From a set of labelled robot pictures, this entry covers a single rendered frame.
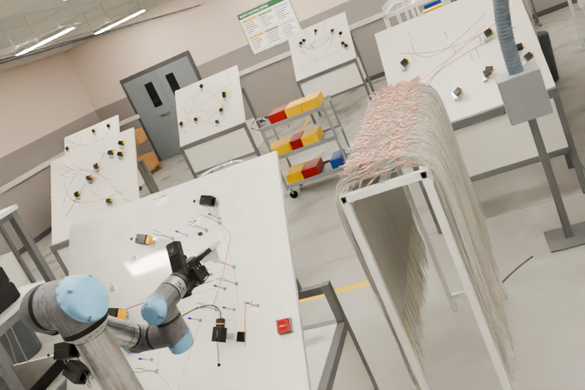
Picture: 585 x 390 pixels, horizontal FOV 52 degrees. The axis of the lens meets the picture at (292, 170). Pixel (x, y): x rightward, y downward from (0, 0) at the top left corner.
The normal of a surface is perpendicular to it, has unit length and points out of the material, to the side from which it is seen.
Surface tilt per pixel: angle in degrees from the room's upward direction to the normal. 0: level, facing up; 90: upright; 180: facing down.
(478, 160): 90
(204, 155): 90
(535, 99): 90
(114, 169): 50
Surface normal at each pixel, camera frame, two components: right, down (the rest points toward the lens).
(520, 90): -0.22, 0.35
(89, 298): 0.81, -0.39
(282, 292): -0.44, -0.32
